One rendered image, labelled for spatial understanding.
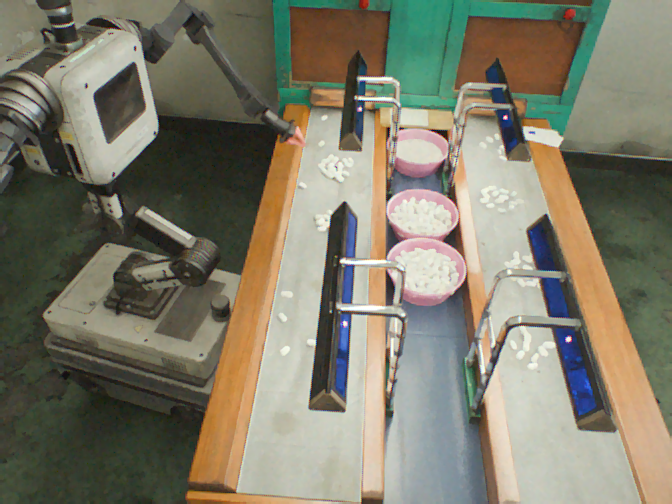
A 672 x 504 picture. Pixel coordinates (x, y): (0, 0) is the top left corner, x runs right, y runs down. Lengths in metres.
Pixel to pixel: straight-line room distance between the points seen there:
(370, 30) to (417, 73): 0.29
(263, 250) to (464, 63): 1.27
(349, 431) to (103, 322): 1.07
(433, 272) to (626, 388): 0.66
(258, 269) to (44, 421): 1.19
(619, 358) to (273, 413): 1.01
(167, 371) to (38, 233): 1.55
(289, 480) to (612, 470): 0.81
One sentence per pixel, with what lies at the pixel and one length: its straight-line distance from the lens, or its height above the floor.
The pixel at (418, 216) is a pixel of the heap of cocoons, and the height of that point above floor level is 0.74.
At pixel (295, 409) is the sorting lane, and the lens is 1.58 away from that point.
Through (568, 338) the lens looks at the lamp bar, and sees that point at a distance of 1.40.
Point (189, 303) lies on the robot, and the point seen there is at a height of 0.47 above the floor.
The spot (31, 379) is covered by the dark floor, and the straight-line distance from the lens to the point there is 2.79.
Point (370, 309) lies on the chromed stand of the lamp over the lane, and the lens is 1.29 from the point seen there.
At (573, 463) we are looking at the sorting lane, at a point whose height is 0.74.
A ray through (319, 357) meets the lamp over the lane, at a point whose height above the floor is 1.08.
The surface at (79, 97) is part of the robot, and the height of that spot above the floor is 1.40.
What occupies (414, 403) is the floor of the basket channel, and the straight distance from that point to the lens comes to 1.68.
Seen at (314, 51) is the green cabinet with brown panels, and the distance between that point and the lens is 2.62.
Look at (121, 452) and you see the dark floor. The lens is 2.46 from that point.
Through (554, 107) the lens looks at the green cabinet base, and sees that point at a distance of 2.82.
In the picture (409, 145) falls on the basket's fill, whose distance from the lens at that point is 2.53.
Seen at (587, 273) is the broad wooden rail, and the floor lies 0.76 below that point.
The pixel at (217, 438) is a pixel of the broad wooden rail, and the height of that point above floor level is 0.76.
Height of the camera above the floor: 2.10
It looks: 44 degrees down
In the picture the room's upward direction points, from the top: 2 degrees clockwise
